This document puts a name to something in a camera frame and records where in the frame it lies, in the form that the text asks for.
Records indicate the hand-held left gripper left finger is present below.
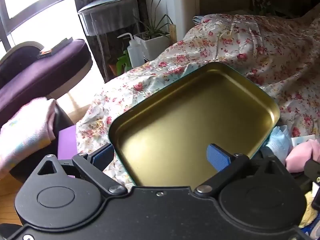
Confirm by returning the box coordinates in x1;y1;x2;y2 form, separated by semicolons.
37;144;127;197

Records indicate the pink cloth pouch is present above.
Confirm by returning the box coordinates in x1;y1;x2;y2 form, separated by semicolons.
285;139;320;173

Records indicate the purple box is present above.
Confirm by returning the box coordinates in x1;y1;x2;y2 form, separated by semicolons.
57;125;77;161

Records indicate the white wash bottle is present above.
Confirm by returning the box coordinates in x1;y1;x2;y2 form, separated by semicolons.
116;32;146;68

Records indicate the blue face mask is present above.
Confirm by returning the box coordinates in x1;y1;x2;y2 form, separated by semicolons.
265;125;293;165

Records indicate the potted plant in white pot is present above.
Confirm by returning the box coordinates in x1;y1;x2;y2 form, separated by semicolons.
134;0;176;61

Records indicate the green plastic toy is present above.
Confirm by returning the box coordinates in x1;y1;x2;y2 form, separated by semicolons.
115;51;133;76

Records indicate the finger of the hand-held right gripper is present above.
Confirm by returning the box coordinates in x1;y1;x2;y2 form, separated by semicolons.
299;159;320;188

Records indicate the black box on chair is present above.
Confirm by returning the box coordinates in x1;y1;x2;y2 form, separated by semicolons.
36;37;74;61

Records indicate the side table with grey cover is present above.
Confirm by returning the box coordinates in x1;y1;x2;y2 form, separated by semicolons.
77;0;141;82

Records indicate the white tissue pack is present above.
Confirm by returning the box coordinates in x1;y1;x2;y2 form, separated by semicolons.
291;134;316;147

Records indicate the gold metal tin box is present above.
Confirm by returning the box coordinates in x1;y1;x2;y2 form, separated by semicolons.
109;62;281;188

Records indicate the purple cushioned chair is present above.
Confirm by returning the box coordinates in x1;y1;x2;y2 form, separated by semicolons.
0;39;93;128

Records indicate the pink towel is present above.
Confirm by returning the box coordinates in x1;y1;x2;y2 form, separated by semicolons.
0;97;58;179

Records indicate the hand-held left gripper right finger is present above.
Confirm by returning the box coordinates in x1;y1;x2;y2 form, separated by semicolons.
195;144;288;195

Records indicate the floral bedspread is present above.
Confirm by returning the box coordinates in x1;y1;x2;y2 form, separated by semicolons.
75;5;320;183

